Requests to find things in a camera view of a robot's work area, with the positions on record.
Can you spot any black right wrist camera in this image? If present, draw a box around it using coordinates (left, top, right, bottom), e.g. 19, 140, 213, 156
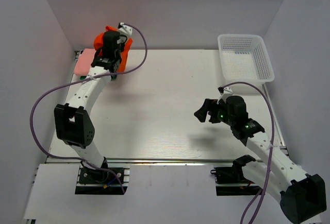
217, 87, 248, 126

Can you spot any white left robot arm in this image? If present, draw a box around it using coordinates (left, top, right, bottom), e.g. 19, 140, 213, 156
54, 49, 122, 168

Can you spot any folded green t-shirt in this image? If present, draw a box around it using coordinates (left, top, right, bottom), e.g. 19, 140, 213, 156
79, 75, 117, 81

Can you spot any orange t-shirt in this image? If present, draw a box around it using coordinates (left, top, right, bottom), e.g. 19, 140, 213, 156
93, 30, 133, 73

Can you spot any folded pink t-shirt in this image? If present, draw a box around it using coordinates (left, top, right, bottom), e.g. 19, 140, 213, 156
74, 48, 95, 76

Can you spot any white plastic basket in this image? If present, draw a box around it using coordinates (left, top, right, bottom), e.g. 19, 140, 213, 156
218, 34, 275, 85

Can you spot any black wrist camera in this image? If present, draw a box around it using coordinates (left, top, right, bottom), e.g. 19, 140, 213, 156
102, 23, 133, 58
217, 87, 248, 126

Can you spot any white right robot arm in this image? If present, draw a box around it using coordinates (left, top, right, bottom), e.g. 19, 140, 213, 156
194, 96, 327, 223

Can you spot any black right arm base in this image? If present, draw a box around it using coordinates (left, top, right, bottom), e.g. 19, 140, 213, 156
210, 155, 261, 196

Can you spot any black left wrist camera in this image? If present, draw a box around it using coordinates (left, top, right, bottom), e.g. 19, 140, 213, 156
102, 23, 133, 58

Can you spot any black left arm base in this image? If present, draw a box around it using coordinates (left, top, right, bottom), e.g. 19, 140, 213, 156
75, 163, 130, 195

